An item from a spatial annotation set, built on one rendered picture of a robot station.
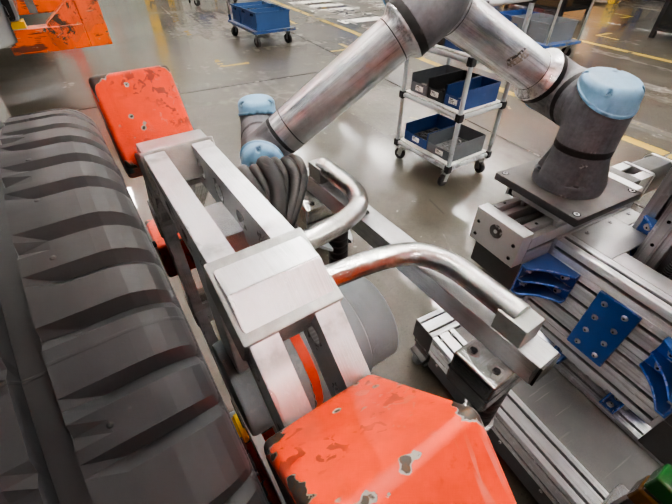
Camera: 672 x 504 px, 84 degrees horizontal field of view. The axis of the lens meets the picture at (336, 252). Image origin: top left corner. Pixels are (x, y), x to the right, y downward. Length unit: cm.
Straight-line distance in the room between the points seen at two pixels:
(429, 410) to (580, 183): 83
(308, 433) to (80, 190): 16
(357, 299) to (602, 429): 101
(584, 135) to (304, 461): 84
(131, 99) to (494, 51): 68
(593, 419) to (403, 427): 122
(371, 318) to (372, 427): 30
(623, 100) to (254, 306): 81
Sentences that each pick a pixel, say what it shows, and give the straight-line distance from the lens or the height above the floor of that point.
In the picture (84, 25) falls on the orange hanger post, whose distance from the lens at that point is 392.
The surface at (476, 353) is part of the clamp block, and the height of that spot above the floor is 95.
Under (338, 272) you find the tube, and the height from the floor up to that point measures 101.
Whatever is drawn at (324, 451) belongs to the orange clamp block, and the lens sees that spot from 18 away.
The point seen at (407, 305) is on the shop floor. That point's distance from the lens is 169.
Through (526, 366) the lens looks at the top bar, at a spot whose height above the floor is 97.
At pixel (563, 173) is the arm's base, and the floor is 87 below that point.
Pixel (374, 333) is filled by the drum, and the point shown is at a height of 89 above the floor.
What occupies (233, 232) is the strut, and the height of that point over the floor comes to 109.
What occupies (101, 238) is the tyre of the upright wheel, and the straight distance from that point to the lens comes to 19.
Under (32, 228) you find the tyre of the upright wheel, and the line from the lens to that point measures 21.
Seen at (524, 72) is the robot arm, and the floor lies 104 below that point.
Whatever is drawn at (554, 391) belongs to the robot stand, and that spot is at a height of 21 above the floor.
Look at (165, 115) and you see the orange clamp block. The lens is 44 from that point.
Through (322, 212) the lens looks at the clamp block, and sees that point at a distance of 58.
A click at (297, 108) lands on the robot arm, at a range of 67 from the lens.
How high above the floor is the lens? 127
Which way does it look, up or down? 42 degrees down
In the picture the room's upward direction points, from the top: straight up
